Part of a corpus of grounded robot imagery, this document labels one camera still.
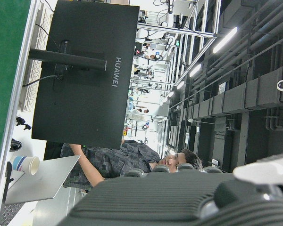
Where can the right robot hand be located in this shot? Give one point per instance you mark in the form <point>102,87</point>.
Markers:
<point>155,202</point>

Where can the person in patterned shirt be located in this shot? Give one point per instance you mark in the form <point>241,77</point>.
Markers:
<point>113,162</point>

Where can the silver laptop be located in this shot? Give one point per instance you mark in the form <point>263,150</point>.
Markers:
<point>49,179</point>

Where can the black Huawei monitor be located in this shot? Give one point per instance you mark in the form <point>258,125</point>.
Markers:
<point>85,106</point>

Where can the striped paper cup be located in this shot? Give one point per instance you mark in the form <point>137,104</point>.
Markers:
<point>26,163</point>

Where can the long ceiling light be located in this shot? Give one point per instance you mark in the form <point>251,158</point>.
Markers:
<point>225,39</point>
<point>195,70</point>

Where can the white keyboard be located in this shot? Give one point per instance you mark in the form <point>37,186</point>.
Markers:
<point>31,94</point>

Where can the green conveyor belt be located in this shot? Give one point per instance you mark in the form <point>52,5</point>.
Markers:
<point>4,70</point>

